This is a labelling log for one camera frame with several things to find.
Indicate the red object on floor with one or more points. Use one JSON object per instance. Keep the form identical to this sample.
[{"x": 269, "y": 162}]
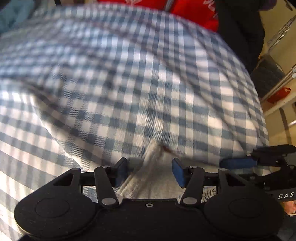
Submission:
[{"x": 281, "y": 94}]

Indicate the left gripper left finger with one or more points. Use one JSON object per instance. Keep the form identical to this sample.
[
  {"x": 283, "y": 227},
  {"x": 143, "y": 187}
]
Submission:
[{"x": 107, "y": 178}]

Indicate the red jacket person torso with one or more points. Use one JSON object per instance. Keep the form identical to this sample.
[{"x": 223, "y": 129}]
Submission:
[{"x": 201, "y": 12}]

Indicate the dark grey folded cloth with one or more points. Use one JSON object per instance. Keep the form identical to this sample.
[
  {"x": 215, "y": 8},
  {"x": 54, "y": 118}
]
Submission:
[{"x": 266, "y": 75}]

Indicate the grey printed pants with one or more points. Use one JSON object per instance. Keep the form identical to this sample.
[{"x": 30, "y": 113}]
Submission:
[{"x": 151, "y": 177}]

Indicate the blue checkered bed sheet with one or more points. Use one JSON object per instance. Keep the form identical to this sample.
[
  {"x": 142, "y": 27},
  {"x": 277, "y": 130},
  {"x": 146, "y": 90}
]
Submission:
[{"x": 83, "y": 86}]

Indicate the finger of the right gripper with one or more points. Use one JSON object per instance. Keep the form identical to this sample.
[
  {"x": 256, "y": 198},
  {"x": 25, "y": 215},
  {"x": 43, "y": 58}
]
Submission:
[{"x": 238, "y": 163}]

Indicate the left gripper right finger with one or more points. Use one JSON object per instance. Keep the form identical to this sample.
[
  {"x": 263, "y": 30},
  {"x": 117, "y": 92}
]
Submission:
[{"x": 191, "y": 179}]

